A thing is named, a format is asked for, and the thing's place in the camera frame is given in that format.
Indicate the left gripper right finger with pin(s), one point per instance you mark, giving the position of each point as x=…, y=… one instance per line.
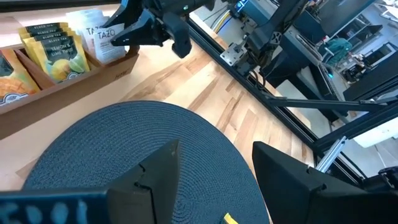
x=283, y=186

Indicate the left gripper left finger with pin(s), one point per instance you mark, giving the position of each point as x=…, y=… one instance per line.
x=149, y=193

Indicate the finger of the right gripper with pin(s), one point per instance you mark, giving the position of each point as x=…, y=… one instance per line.
x=140, y=32
x=127, y=11

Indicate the brown wooden tea organizer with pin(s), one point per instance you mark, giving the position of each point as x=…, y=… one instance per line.
x=62, y=96

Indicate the orange mango tea packet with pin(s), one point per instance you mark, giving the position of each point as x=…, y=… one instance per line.
x=12, y=84

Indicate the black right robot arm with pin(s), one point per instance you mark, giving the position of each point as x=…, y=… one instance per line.
x=267, y=31

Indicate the round dark woven placemat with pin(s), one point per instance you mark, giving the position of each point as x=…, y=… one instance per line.
x=124, y=130

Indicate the grey desk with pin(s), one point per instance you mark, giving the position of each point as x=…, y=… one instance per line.
x=311, y=62

